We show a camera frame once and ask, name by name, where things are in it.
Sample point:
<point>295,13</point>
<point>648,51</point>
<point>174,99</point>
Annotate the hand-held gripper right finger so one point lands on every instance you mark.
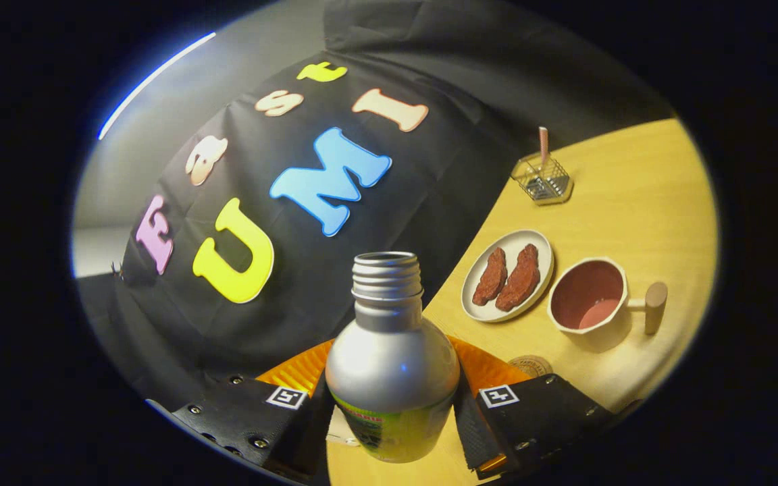
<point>473,432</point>

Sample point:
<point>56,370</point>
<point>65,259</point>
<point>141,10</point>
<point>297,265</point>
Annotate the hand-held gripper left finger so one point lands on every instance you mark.
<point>304,439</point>

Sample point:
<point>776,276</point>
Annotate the round cork coaster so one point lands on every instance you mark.
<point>531,366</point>

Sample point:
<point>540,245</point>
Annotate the silver juice bottle green label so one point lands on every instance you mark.
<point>389,364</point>

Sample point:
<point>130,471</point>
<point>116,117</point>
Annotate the white cup pink inside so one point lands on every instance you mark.
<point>588,297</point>

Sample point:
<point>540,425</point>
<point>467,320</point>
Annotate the black backdrop cloth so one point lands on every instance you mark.
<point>294,317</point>

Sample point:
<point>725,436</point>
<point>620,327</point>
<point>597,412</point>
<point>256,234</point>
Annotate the brown meat piece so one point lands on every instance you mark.
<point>519,278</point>
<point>490,277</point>

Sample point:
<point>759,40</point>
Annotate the white oval plate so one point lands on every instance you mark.
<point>541,253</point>

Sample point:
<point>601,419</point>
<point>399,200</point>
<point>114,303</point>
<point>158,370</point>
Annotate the wooden table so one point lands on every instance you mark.
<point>632,202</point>

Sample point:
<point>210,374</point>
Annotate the pink striped straw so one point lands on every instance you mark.
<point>543,143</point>

